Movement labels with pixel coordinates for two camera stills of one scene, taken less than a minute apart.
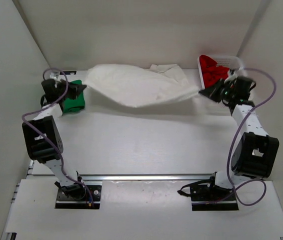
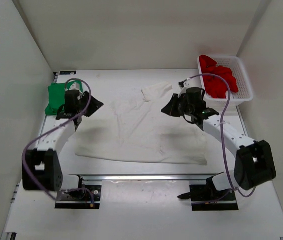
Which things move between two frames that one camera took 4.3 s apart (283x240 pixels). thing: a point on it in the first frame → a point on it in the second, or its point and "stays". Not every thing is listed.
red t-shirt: x=211 y=72 stays
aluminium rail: x=170 y=178 stays
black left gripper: x=75 y=89 → x=95 y=105
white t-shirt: x=129 y=85 → x=136 y=129
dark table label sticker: x=68 y=72 stays
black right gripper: x=213 y=92 → x=171 y=109
